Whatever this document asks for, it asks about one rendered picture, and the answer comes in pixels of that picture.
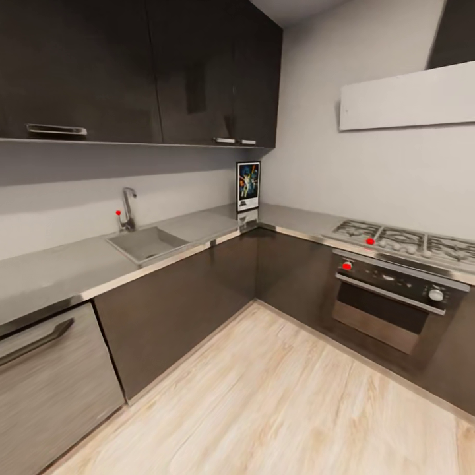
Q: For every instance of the poster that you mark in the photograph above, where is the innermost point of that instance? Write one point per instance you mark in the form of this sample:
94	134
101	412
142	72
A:
247	185

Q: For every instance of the range hood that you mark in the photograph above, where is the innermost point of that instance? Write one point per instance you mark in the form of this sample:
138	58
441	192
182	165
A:
444	93

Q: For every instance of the dishwasher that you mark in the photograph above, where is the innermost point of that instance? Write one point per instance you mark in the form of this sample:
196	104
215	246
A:
57	383

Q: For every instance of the drop in sink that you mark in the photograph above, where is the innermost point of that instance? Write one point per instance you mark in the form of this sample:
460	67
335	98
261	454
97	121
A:
155	241

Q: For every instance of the cabinet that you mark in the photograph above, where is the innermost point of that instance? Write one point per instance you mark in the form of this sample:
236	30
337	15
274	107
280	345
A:
77	71
217	67

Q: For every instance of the oven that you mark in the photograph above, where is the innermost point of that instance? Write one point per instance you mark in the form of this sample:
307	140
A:
400	312

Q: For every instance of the burner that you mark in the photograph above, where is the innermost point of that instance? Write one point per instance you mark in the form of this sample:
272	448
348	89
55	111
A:
451	252

